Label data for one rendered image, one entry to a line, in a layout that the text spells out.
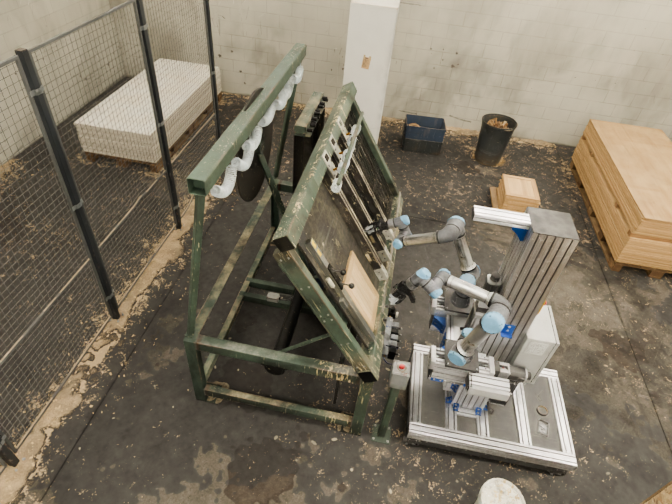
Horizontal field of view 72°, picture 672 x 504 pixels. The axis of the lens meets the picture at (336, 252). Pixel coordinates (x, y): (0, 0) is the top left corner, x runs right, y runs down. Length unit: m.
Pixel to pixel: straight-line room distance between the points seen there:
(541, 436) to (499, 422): 0.32
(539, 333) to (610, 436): 1.63
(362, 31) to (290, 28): 1.96
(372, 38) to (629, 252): 4.00
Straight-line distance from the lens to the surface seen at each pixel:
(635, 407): 5.08
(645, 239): 6.19
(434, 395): 4.05
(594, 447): 4.63
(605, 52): 8.37
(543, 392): 4.43
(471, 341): 2.89
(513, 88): 8.26
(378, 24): 6.44
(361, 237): 3.51
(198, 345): 3.50
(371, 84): 6.68
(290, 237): 2.49
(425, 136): 7.34
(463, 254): 3.45
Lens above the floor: 3.54
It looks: 42 degrees down
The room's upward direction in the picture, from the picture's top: 6 degrees clockwise
